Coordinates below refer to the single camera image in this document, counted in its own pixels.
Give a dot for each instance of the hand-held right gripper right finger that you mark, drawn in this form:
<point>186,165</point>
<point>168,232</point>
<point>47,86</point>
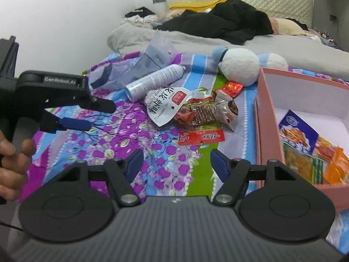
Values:
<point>219,163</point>

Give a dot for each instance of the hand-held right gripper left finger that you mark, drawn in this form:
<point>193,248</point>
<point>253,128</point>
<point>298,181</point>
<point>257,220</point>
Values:
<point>133,163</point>

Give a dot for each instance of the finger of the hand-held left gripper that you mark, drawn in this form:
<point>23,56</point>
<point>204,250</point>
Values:
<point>76,125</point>
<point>101,105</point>

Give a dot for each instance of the red snack packet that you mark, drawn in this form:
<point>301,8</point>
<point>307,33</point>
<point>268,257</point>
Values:
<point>201,137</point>

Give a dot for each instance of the pink cardboard box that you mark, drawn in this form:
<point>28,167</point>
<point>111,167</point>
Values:
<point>267,142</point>

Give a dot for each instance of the brown sticks snack packet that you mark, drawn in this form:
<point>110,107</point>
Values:
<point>199,113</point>

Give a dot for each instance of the silver snack packet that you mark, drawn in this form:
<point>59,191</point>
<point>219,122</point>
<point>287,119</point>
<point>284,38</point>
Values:
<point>227,109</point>

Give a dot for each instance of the white pouch with black print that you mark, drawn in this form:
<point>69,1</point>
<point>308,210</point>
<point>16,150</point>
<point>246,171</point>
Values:
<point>163,106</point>

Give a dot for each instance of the red foil sachet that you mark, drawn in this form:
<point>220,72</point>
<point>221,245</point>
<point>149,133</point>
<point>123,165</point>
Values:
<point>230,88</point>

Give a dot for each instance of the yellow snack clear packet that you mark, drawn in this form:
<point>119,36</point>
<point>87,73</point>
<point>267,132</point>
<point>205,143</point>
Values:
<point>302,163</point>

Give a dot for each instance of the blue snack packet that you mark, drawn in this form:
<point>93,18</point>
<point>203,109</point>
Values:
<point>294,125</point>

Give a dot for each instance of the person's left hand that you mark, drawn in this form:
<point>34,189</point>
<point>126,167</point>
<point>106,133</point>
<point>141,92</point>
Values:
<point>13,169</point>

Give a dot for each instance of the floral striped bedsheet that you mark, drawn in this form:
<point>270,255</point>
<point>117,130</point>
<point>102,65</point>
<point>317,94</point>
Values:
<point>152,147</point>

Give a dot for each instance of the white spray can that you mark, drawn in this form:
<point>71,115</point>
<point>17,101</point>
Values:
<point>155,80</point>

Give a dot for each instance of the translucent plastic bag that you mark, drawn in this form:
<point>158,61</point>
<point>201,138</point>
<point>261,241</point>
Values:
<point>155,54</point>

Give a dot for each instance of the pile of clothes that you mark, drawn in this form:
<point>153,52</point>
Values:
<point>139,17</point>

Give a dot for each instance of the white and blue plush toy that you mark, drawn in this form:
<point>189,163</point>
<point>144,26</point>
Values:
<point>240,65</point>

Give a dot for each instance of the pink patterned cloth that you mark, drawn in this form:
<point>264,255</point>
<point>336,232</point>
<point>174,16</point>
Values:
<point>171,14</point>

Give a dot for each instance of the grey duvet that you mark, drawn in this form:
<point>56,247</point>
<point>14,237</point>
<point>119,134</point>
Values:
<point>300,51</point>

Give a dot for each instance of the yellow cloth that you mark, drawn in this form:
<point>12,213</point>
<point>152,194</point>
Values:
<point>196,5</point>

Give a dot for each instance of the black clothing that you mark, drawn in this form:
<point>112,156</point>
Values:
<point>218,21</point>

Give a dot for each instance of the pink and cream pillow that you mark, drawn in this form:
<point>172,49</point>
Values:
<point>283,26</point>

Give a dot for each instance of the dark cloth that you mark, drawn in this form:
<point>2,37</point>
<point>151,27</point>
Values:
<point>298,24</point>

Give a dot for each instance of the group of small bottles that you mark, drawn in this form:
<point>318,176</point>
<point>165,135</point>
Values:
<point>325,35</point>

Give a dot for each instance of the black wall socket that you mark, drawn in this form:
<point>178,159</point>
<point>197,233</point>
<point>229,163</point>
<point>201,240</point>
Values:
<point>333,17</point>

